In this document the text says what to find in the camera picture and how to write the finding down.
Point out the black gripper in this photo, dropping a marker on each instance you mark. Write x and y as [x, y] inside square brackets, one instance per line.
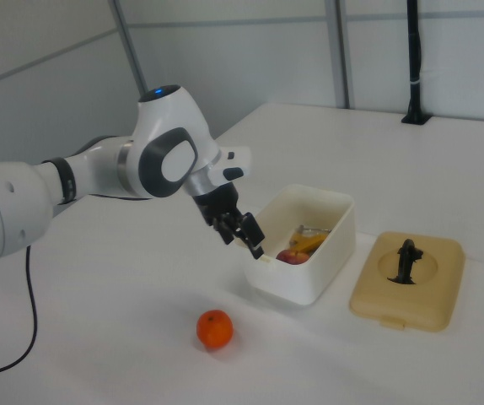
[218, 202]

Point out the red apple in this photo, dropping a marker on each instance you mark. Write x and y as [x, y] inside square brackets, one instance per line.
[290, 256]

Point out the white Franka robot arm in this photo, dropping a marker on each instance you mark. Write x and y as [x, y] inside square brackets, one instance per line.
[170, 131]

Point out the white plastic container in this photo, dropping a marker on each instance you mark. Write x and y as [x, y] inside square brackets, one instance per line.
[292, 282]

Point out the orange fruit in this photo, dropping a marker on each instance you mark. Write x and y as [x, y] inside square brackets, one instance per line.
[214, 329]

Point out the yellow toy banana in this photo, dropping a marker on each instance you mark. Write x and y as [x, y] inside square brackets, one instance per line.
[307, 243]

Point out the silver metal item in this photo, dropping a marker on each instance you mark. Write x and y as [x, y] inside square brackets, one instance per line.
[315, 230]

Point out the black pole with base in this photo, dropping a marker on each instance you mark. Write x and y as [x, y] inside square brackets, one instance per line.
[415, 63]

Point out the grey partition post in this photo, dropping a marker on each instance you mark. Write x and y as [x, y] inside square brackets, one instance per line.
[129, 38]
[342, 50]

